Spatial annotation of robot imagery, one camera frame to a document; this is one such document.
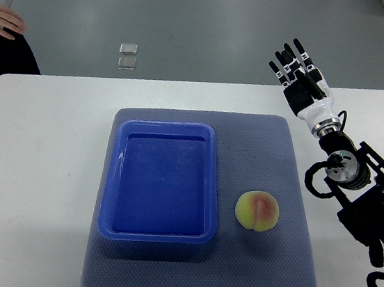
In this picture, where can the person's bare hand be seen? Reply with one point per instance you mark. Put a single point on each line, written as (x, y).
(10, 20)

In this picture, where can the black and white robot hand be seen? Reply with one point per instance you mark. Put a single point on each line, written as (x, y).
(305, 89)

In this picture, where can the yellow-pink peach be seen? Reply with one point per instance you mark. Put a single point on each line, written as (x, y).
(257, 211)

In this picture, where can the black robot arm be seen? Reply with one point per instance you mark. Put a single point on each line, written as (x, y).
(355, 177)

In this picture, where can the upper metal floor plate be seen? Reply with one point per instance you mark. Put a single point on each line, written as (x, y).
(128, 48)

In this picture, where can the black trousers of person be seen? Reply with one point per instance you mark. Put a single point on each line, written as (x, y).
(16, 56)

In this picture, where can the blue plastic tray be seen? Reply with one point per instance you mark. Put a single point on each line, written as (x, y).
(161, 184)

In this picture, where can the grey-blue textured mat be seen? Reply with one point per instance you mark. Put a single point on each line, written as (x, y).
(253, 152)

